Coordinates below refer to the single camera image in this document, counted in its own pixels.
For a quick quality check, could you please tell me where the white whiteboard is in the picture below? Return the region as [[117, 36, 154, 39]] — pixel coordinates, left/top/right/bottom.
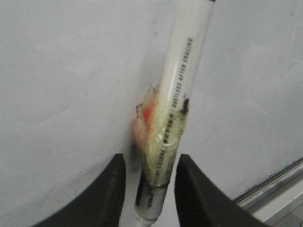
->
[[0, 0, 303, 227]]

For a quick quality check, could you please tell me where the white whiteboard marker pen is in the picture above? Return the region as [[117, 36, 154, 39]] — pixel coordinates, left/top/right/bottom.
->
[[134, 0, 215, 227]]

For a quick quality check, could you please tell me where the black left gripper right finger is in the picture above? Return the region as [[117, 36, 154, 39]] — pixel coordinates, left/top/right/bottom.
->
[[174, 154, 267, 227]]

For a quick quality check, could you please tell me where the aluminium whiteboard tray rail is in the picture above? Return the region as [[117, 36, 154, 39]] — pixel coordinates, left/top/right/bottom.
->
[[233, 158, 303, 227]]

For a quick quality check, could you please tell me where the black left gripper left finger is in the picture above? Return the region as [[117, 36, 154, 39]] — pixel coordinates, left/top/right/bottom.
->
[[35, 154, 125, 227]]

